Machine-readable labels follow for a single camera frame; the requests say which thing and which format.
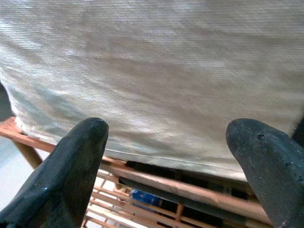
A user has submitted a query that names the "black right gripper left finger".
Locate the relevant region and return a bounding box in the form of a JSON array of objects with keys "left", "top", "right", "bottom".
[{"left": 0, "top": 117, "right": 109, "bottom": 228}]

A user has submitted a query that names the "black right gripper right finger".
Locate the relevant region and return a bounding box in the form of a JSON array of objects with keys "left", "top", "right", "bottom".
[{"left": 225, "top": 118, "right": 304, "bottom": 228}]

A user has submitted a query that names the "silver white mini fridge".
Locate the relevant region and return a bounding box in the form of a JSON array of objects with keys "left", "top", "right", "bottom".
[{"left": 0, "top": 0, "right": 304, "bottom": 182}]

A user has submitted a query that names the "blue box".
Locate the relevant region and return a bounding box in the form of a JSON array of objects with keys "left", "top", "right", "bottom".
[{"left": 130, "top": 189, "right": 162, "bottom": 209}]

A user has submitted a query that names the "wooden slatted rack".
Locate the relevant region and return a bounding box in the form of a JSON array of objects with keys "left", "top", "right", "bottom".
[{"left": 0, "top": 116, "right": 274, "bottom": 228}]

